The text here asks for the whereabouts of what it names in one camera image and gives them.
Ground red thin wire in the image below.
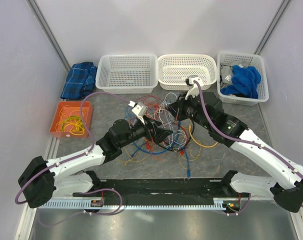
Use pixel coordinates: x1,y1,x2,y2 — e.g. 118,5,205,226
130,96,192,151

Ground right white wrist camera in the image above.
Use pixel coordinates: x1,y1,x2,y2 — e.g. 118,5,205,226
185,75,204,100

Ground right white perforated basket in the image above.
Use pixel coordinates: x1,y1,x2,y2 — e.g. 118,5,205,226
217,51,269,106

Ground thick yellow ethernet cable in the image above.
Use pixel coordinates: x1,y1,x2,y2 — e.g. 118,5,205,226
55,104,89,136

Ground white thin wire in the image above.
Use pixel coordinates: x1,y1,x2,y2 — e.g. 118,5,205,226
151,92,190,148

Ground middle white perforated basket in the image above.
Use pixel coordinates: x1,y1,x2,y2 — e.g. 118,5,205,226
158,54,218,91

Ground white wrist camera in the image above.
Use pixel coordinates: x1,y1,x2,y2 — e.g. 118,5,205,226
185,75,204,100
128,100,147,125

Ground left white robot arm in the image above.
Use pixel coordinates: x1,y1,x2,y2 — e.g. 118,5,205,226
18,117,173,209

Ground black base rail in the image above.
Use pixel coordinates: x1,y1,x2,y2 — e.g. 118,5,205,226
72,177,251,210

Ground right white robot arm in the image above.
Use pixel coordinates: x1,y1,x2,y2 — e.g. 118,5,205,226
167,92,303,213

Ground orange wire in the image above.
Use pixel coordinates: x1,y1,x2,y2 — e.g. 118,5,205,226
146,142,172,161

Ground black cable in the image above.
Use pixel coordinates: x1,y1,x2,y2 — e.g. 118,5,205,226
163,119,196,153

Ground blue plaid cloth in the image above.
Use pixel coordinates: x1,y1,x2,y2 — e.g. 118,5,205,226
60,61,98,100

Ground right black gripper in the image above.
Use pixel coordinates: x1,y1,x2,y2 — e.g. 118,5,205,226
166,90,212,130

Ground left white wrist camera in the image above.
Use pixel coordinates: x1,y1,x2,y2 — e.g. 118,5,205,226
128,100,147,125

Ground orange plastic tray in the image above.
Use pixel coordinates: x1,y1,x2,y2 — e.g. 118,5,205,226
49,101,89,138

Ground left white perforated basket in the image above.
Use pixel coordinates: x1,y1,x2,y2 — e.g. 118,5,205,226
95,53,159,94

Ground light blue cable duct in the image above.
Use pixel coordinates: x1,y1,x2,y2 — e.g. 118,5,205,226
39,198,226,211

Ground blue towel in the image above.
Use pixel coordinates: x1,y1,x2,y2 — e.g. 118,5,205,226
221,65,262,99

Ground grey cloth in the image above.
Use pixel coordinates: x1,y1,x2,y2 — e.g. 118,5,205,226
219,60,249,93

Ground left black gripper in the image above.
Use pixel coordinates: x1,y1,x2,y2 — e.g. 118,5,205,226
119,115,173,148

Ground white perforated basket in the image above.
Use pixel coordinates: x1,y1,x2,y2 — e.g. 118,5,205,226
95,53,159,94
217,51,269,106
158,54,218,91

